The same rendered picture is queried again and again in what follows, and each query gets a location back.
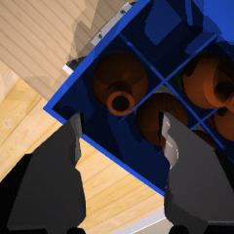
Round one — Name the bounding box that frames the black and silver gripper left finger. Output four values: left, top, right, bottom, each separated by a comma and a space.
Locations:
0, 112, 87, 234

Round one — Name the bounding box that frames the blue plastic crate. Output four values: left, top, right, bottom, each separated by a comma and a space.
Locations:
43, 0, 234, 197

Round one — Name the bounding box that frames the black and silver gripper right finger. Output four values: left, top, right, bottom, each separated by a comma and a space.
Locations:
159, 111, 234, 234

